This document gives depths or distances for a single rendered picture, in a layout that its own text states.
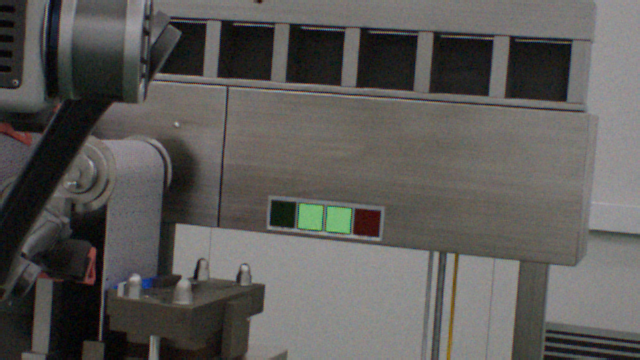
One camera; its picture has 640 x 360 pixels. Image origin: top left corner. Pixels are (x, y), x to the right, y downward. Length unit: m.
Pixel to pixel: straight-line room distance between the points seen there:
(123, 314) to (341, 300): 2.74
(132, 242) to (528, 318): 0.83
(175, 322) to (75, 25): 1.10
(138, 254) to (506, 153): 0.75
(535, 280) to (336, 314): 2.45
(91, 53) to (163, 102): 1.41
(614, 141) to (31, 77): 3.69
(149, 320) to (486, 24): 0.87
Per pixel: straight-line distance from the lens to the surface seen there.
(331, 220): 2.51
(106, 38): 1.24
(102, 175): 2.33
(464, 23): 2.47
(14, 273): 1.63
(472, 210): 2.46
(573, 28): 2.44
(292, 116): 2.54
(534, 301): 2.62
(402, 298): 4.91
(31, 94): 1.23
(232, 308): 2.39
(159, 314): 2.27
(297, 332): 5.05
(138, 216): 2.46
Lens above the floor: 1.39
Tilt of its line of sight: 3 degrees down
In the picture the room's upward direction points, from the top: 4 degrees clockwise
